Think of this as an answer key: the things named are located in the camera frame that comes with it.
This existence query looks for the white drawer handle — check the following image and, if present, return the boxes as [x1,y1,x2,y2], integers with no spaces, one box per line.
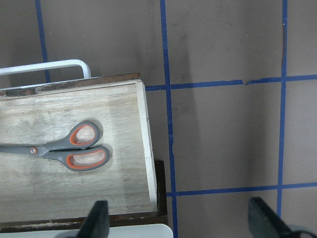
[0,59,91,79]

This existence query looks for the dark wooden drawer box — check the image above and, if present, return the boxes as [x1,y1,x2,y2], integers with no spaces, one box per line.
[0,73,168,233]

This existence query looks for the grey orange scissors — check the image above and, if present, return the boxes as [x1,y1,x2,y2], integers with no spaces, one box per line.
[0,121,109,171]

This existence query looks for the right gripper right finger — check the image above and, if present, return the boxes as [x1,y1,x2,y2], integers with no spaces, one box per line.
[248,197,297,238]

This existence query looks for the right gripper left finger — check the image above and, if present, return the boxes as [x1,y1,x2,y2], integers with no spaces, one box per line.
[76,200,109,238]

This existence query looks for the white plastic tray box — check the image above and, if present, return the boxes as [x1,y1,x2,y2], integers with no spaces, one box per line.
[0,224,173,238]

